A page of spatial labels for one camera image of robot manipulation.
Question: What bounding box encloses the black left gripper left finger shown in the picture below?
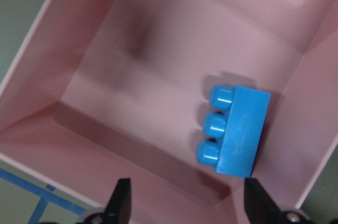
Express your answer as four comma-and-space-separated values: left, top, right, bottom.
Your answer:
104, 178, 132, 224

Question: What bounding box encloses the blue three-stud block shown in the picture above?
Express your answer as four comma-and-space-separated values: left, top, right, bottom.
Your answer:
195, 85, 270, 178

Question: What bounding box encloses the pink plastic box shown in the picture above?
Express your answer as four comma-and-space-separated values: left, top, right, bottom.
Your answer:
0, 0, 338, 209

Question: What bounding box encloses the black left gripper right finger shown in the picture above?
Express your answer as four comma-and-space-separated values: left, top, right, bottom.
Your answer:
244, 178, 283, 223

